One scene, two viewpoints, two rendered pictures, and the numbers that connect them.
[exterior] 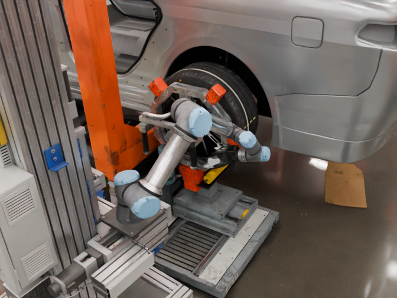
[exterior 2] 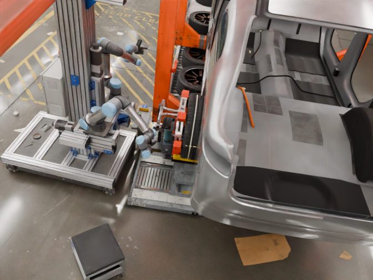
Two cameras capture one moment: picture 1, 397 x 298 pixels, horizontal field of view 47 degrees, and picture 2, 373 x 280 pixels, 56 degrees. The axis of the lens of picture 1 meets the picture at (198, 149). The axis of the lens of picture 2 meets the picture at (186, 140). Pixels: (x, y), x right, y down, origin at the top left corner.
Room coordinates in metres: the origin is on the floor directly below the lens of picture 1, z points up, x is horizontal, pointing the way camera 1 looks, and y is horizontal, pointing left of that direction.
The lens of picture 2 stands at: (0.96, -2.24, 3.14)
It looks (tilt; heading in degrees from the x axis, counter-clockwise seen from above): 42 degrees down; 55
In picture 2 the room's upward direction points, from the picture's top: 10 degrees clockwise
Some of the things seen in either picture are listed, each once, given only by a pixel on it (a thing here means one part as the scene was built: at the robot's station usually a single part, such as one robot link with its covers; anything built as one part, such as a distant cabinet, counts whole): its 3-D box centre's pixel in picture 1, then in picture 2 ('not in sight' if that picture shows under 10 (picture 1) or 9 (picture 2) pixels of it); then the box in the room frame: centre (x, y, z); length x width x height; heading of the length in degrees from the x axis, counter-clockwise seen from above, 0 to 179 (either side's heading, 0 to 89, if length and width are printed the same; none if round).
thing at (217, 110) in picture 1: (190, 127); (180, 125); (2.44, 0.04, 0.85); 0.54 x 0.07 x 0.54; 57
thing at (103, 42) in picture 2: not in sight; (106, 63); (1.94, 0.84, 1.19); 0.15 x 0.12 x 0.55; 114
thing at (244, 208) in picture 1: (215, 207); (187, 178); (2.55, -0.10, 0.13); 0.50 x 0.36 x 0.10; 57
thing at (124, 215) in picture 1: (130, 206); (97, 123); (1.68, 0.33, 0.87); 0.15 x 0.15 x 0.10
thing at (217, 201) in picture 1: (207, 182); (189, 163); (2.58, -0.05, 0.32); 0.40 x 0.30 x 0.28; 57
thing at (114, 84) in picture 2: not in sight; (115, 85); (1.99, 0.72, 0.98); 0.13 x 0.12 x 0.14; 114
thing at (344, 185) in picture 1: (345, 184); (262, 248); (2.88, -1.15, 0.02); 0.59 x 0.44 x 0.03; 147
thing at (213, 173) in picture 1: (216, 170); (184, 158); (2.45, -0.11, 0.51); 0.29 x 0.06 x 0.06; 147
